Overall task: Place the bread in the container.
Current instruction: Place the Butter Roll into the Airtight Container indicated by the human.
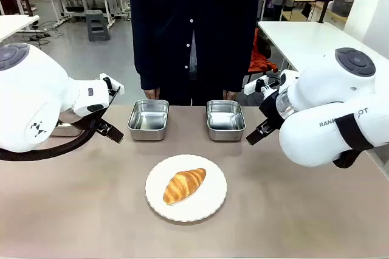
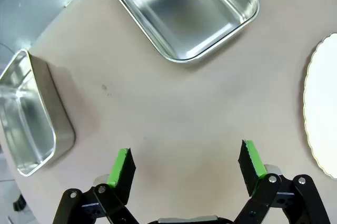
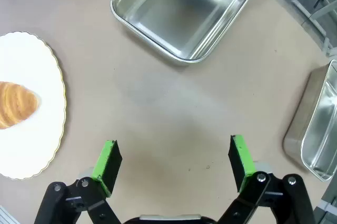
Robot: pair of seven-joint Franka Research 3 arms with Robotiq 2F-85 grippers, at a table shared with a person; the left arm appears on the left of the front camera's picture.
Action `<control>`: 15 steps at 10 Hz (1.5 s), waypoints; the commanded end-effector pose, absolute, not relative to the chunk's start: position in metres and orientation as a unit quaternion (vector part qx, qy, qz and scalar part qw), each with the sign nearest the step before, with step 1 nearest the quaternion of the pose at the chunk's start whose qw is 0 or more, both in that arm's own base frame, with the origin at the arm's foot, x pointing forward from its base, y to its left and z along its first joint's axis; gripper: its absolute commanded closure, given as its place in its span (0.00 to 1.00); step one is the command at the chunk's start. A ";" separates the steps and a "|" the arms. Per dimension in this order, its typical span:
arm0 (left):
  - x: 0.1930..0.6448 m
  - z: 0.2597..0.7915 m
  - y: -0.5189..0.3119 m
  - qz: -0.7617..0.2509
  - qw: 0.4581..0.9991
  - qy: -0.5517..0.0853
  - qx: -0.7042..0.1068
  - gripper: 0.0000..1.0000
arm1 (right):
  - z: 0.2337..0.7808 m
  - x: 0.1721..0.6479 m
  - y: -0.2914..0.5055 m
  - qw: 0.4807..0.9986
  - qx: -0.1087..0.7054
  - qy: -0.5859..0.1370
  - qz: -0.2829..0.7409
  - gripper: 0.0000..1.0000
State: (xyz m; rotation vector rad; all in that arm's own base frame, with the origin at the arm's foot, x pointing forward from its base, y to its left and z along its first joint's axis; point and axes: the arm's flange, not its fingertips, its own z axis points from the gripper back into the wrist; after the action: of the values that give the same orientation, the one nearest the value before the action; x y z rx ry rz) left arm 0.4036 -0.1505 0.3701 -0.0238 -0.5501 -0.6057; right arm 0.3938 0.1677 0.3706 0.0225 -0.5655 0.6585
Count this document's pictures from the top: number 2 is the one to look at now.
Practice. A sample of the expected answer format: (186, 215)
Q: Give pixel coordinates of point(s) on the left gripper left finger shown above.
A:
(123, 171)

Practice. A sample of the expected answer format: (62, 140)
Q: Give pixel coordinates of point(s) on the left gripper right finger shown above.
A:
(251, 166)

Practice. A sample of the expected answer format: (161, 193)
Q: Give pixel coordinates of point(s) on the steel rectangular container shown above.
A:
(184, 11)
(26, 118)

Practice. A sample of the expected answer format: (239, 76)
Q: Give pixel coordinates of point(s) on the white scalloped round plate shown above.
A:
(323, 103)

